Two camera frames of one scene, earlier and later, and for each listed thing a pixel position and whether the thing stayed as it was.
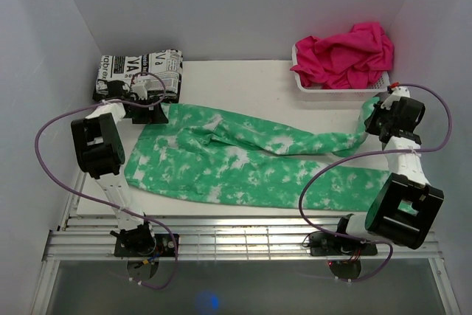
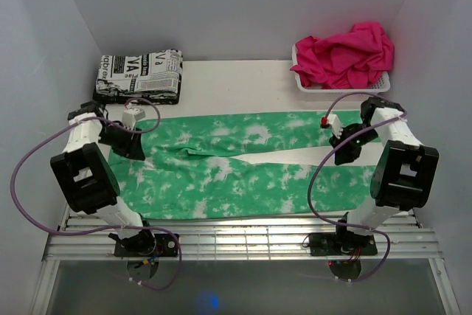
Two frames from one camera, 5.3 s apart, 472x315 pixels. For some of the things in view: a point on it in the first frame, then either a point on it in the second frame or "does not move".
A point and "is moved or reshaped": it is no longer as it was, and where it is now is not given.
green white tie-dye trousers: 186,152 is moved or reshaped
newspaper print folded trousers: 160,71 does not move
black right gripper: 369,122 -> 344,155
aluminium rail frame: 249,239 does not move
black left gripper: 152,116 -> 132,149
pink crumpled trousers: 356,59 does not move
